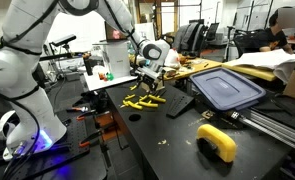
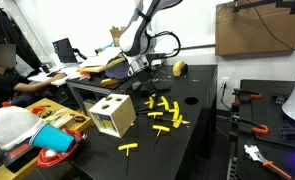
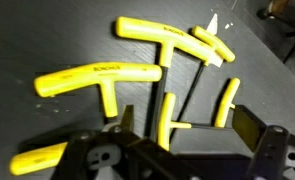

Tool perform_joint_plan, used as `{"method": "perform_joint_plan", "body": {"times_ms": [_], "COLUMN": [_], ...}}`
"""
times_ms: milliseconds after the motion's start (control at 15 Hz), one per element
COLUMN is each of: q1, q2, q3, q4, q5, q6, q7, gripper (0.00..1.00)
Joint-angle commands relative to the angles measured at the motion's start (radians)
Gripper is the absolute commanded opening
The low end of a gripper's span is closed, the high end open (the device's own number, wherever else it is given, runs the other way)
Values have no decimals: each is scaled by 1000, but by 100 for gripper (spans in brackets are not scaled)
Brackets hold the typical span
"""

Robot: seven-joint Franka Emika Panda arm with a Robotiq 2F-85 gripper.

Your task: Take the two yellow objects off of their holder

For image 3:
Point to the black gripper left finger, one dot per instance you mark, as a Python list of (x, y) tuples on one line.
[(127, 116)]

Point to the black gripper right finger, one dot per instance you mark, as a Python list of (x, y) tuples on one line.
[(248, 128)]

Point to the white paper scrap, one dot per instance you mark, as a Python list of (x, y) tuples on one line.
[(214, 25)]

